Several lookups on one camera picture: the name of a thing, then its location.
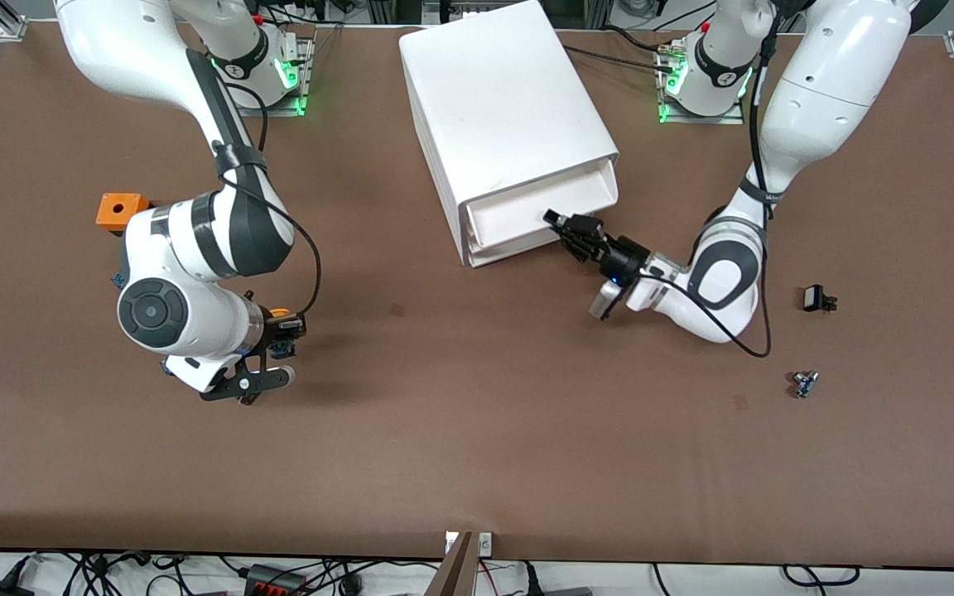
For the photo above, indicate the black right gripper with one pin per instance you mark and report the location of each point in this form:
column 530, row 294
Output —
column 286, row 329

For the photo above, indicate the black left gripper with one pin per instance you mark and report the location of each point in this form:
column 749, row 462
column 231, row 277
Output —
column 624, row 256

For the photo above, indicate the yellow push button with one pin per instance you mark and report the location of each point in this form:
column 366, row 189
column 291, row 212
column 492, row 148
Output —
column 278, row 312

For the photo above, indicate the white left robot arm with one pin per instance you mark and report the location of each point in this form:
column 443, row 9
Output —
column 825, row 74

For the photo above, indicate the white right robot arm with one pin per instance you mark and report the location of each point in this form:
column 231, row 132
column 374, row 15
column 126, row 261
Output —
column 171, row 248

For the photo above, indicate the red push button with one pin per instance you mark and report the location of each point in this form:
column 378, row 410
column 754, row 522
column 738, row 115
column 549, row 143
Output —
column 117, row 280

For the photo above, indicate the orange box with hole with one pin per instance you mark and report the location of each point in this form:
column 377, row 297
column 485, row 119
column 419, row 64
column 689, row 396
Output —
column 117, row 211

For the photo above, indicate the small blue electronic component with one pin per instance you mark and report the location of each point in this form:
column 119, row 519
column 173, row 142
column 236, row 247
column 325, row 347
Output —
column 804, row 385

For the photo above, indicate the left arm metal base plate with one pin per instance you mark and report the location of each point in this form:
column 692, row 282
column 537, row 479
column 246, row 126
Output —
column 734, row 118

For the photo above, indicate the small black switch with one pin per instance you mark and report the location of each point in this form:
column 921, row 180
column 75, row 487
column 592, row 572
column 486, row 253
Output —
column 815, row 298

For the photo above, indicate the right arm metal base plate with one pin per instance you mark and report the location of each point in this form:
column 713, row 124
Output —
column 307, row 74

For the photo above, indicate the white metal bracket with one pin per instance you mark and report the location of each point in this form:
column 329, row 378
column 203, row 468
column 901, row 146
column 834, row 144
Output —
column 485, row 544

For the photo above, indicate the brown slanted post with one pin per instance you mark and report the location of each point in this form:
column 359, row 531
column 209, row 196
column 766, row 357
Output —
column 454, row 571

